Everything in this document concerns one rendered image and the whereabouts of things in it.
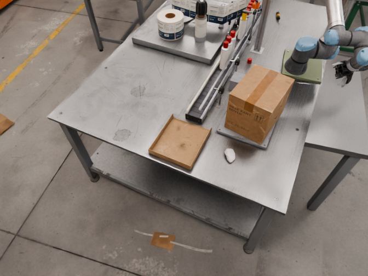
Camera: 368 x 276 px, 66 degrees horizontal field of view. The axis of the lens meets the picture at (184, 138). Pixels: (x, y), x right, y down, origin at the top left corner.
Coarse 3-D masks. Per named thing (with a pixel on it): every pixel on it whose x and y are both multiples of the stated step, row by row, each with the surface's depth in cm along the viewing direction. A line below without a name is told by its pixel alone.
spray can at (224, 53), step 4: (224, 44) 181; (224, 48) 183; (228, 48) 183; (224, 52) 184; (228, 52) 185; (224, 56) 187; (220, 60) 191; (224, 60) 189; (220, 64) 193; (224, 64) 191; (220, 68) 196
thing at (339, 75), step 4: (340, 64) 160; (344, 64) 154; (336, 68) 163; (340, 68) 159; (344, 68) 153; (336, 72) 163; (340, 72) 160; (344, 72) 159; (348, 72) 159; (352, 72) 159; (336, 76) 163; (340, 76) 159; (344, 76) 162
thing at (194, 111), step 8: (256, 16) 237; (248, 32) 223; (240, 48) 211; (216, 72) 194; (224, 72) 194; (208, 88) 185; (200, 96) 180; (200, 104) 176; (192, 112) 172; (200, 112) 172
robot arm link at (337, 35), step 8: (328, 0) 150; (336, 0) 147; (328, 8) 149; (336, 8) 145; (328, 16) 148; (336, 16) 144; (328, 24) 148; (336, 24) 143; (344, 24) 144; (328, 32) 143; (336, 32) 140; (344, 32) 141; (328, 40) 142; (336, 40) 141; (344, 40) 141
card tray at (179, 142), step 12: (168, 120) 170; (180, 120) 174; (168, 132) 169; (180, 132) 168; (192, 132) 168; (204, 132) 168; (156, 144) 163; (168, 144) 163; (180, 144) 163; (192, 144) 163; (168, 156) 158; (180, 156) 158; (192, 156) 158
